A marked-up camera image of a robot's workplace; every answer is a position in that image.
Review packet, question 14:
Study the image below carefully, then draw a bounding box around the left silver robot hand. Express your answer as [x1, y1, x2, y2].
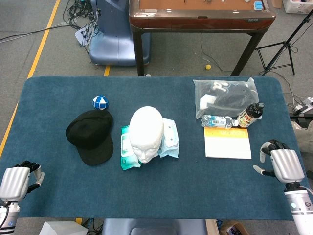
[0, 160, 45, 202]

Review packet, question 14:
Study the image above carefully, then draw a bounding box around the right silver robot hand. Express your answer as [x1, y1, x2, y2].
[253, 139, 306, 184]

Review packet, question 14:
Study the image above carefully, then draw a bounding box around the black baseball cap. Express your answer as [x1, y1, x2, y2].
[65, 109, 114, 166]

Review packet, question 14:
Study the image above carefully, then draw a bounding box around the white foam mannequin head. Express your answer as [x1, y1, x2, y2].
[129, 106, 164, 164]

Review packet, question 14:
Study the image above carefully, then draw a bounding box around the dark sauce bottle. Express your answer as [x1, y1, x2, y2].
[237, 103, 265, 129]

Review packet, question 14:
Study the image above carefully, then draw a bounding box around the white grey power strip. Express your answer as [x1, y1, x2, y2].
[292, 96, 313, 115]

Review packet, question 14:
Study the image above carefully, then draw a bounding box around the white orange notebook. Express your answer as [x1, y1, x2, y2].
[204, 126, 252, 160]

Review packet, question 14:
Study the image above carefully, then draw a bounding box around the white paper box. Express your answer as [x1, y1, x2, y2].
[39, 221, 89, 235]

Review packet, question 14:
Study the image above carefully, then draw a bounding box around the clear plastic water bottle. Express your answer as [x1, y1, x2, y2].
[201, 115, 239, 129]

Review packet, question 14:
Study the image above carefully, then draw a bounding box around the open cardboard box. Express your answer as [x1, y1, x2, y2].
[219, 221, 250, 235]

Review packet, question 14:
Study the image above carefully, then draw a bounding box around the clear bag with black garment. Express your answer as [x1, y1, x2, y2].
[193, 77, 263, 120]

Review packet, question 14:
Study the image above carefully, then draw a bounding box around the green wet wipes pack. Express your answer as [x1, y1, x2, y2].
[120, 125, 142, 171]

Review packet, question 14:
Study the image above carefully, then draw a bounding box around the blue white snake cube ball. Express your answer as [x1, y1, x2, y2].
[92, 95, 110, 111]

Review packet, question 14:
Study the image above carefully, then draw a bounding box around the light blue wet wipes pack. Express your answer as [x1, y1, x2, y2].
[157, 117, 180, 159]

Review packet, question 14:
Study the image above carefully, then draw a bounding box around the blue carpet table mat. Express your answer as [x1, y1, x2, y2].
[0, 76, 304, 221]

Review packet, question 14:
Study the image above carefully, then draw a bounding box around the black tripod stand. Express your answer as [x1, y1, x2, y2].
[255, 9, 313, 76]

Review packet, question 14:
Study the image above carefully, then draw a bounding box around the white storage box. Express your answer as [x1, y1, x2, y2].
[282, 0, 313, 14]

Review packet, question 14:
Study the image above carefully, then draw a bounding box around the white power strip with plugs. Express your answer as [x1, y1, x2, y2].
[74, 23, 98, 47]

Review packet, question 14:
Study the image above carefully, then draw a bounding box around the brown mahjong table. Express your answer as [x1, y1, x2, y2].
[129, 0, 276, 77]

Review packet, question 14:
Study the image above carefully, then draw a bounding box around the blue grey machine base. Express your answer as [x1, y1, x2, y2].
[89, 0, 151, 66]

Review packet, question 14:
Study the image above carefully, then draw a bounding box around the thin black floor cable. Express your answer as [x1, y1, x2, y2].
[200, 33, 232, 74]

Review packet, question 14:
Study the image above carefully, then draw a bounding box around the long grey floor cable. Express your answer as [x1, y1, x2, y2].
[0, 22, 74, 44]

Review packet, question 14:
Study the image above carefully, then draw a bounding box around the tangled black cable bundle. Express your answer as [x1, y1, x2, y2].
[63, 0, 100, 28]

